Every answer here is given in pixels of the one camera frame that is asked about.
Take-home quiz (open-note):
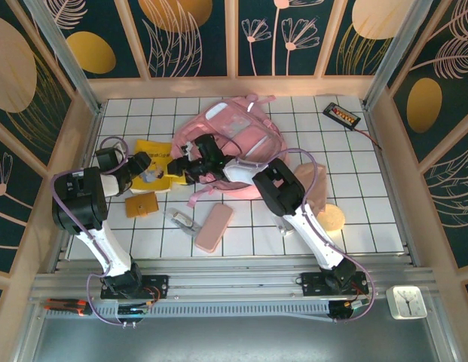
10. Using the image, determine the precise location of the yellow book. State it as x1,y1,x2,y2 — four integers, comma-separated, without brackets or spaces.
131,138,174,195

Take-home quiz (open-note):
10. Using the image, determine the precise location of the yellow leather wallet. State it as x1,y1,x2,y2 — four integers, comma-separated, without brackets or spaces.
124,191,160,219

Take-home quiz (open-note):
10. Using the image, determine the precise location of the clear pack with small tool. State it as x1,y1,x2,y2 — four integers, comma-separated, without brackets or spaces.
162,207,203,238

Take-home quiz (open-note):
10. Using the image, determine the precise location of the pink backpack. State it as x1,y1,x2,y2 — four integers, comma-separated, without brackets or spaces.
169,94,291,208

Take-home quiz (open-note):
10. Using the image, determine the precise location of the pink pencil case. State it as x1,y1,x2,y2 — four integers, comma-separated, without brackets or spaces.
194,202,234,254

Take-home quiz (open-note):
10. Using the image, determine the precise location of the round yellow sponge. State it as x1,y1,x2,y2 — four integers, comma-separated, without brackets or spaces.
318,203,347,232

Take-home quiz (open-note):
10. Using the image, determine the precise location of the small circuit board green light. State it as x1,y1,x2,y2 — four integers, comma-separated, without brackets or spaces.
344,299,372,312
118,305,151,317

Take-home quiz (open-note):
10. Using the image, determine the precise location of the black charger with red strip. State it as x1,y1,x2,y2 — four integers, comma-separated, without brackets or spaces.
323,102,362,131

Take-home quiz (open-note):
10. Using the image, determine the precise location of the orange black utility knife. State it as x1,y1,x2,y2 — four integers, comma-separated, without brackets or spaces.
44,297,94,316

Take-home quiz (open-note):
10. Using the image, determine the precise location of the white square alarm clock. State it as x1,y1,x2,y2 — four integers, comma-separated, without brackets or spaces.
386,285,429,321

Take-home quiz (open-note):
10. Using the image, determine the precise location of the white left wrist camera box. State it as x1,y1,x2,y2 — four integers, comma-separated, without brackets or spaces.
112,140,129,161

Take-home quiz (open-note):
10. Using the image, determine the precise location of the aluminium side rail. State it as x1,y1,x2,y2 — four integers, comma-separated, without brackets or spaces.
363,101,423,268
48,107,105,272

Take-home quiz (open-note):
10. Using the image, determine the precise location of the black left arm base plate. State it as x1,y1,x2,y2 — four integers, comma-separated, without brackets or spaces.
100,274,170,301

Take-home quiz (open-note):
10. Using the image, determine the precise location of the aluminium front rail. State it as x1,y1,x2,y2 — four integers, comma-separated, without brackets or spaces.
28,256,438,302

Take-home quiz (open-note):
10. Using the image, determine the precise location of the aluminium corner post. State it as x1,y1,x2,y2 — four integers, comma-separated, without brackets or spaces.
361,0,425,110
22,0,105,114

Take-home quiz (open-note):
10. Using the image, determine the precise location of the grey slotted cable duct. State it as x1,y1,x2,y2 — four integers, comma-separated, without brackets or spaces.
92,299,332,321

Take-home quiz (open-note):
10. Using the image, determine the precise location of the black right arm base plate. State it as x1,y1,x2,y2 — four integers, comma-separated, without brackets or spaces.
300,271,370,297

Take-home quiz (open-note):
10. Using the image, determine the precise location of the red black wire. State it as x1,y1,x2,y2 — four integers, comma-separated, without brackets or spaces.
353,126,384,152

